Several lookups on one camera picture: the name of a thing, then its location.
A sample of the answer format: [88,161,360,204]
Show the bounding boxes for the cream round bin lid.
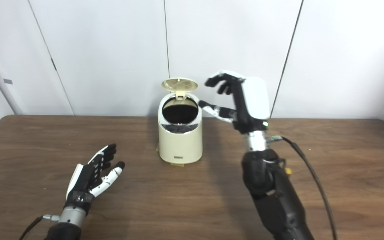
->
[161,78,198,100]

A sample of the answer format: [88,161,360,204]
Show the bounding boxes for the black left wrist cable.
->
[19,214,61,240]

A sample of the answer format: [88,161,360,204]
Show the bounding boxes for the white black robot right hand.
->
[199,70,271,134]

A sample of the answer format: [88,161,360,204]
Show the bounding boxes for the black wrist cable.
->
[19,214,61,240]
[267,135,338,240]

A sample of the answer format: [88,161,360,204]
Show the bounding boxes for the cream-colored bin body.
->
[158,93,203,164]

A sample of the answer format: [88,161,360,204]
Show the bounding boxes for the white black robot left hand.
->
[65,144,126,210]

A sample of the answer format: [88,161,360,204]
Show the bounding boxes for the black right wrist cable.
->
[267,135,338,240]

